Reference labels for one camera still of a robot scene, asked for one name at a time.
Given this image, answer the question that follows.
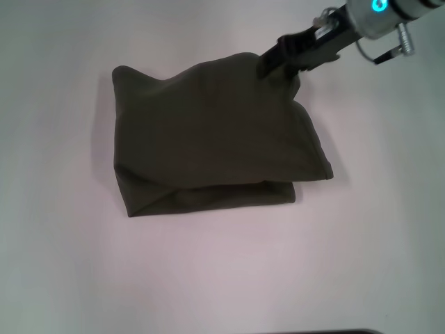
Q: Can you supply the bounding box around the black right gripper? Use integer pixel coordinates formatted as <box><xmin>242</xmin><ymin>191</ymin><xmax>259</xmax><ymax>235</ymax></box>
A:
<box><xmin>255</xmin><ymin>5</ymin><xmax>359</xmax><ymax>80</ymax></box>

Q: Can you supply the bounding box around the dark green t-shirt pink print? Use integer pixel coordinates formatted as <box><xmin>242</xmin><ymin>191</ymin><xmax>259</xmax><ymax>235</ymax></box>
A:
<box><xmin>111</xmin><ymin>51</ymin><xmax>335</xmax><ymax>219</ymax></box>

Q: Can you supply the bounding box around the right gripper cable with plug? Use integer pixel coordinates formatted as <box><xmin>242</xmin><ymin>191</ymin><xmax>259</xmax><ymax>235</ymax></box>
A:
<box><xmin>311</xmin><ymin>6</ymin><xmax>417</xmax><ymax>66</ymax></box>

